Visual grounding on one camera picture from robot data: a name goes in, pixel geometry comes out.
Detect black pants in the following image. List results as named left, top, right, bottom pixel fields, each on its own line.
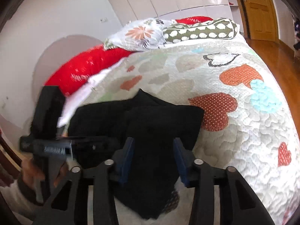
left=68, top=90, right=204, bottom=219

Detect left hand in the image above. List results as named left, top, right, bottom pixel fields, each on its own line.
left=21, top=156, right=70, bottom=189

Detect pink white bedsheet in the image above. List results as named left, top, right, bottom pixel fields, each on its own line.
left=57, top=57, right=127, bottom=128

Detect red long pillow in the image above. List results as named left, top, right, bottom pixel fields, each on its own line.
left=44, top=44, right=133, bottom=96

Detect heart patterned quilt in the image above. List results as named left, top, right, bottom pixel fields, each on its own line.
left=83, top=39, right=299, bottom=224

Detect beige headboard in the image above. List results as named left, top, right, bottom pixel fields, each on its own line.
left=31, top=34, right=102, bottom=103

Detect floral white pillow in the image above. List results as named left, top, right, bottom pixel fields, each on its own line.
left=104, top=18, right=176, bottom=51

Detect green sheep bolster pillow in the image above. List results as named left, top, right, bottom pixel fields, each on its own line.
left=162, top=17, right=239, bottom=44

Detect wooden door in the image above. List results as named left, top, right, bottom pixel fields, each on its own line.
left=241, top=0, right=279, bottom=43

